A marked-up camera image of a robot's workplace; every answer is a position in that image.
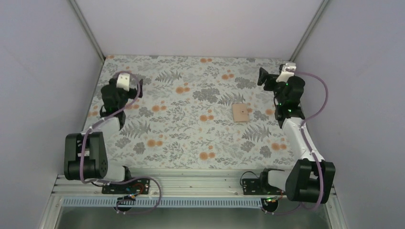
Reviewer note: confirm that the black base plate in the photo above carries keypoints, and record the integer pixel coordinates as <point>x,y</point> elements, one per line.
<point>139,186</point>
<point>252,186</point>

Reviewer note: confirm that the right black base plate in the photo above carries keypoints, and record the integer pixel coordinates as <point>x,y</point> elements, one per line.
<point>252,186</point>

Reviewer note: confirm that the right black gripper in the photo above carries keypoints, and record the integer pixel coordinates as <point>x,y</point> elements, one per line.
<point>271,81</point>

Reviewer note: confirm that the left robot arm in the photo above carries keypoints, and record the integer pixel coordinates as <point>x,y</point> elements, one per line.
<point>85,153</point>

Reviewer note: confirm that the floral patterned table mat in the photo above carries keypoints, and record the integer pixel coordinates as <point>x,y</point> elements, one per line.
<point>185,120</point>

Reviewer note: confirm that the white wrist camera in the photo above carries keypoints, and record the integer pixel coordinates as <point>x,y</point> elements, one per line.
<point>286,71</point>
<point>123,81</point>

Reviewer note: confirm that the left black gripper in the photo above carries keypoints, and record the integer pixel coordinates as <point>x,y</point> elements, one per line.
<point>111,91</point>

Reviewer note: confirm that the grey slotted cable duct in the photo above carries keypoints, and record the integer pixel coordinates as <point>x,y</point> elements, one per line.
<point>165,202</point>

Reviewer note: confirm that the aluminium mounting rail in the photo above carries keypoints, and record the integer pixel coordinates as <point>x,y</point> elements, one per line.
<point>182,184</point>

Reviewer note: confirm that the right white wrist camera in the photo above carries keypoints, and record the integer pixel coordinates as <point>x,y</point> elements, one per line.
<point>286,71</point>

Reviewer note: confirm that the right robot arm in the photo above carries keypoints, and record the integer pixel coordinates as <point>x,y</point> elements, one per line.
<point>311,178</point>

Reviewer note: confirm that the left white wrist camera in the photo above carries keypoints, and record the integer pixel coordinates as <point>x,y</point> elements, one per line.
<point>123,81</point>

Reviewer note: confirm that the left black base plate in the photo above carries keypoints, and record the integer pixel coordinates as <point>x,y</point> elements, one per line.
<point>139,186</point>

